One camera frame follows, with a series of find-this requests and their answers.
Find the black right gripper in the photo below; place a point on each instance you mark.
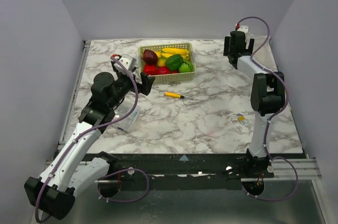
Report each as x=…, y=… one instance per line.
x=227, y=47

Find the red tomato toy left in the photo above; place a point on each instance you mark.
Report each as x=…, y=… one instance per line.
x=150, y=69

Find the green striped watermelon toy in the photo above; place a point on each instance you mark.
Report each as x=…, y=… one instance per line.
x=186, y=67

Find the small yellow blue clip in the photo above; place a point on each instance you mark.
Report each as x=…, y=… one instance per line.
x=242, y=120

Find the yellow banana upper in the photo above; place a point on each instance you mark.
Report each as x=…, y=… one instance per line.
x=175, y=51

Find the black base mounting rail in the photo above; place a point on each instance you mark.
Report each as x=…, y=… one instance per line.
x=163, y=172

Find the dark red apple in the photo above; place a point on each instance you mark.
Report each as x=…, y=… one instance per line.
x=149, y=57

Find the clear plastic box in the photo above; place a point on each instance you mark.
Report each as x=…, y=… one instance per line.
x=127, y=124

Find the red tomato toy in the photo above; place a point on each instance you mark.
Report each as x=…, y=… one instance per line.
x=163, y=70
x=150, y=69

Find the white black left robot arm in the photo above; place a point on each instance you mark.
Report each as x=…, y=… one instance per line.
x=54, y=192

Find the green bell pepper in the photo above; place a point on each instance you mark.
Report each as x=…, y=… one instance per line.
x=174, y=62

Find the clear zip top bag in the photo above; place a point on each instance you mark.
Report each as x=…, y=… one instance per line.
x=264, y=56

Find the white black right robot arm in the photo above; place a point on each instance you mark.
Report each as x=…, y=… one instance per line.
x=267, y=97

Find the yellow green mango toy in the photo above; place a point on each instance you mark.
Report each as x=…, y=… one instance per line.
x=161, y=62

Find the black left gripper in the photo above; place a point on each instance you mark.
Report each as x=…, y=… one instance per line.
x=147, y=82

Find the red tomato toy middle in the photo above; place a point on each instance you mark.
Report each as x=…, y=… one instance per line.
x=163, y=70

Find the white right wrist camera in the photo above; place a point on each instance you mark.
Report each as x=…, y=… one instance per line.
x=242, y=28

